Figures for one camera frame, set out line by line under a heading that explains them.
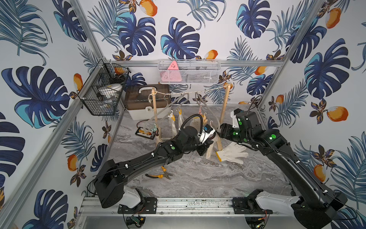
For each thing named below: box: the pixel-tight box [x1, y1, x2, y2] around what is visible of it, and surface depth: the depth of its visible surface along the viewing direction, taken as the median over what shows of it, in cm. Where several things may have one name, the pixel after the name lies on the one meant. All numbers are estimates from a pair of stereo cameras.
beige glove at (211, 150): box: [206, 137, 218, 160], surface depth 79 cm
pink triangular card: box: [161, 60, 183, 83], surface depth 92 cm
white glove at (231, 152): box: [215, 141, 249, 165], surface depth 95 cm
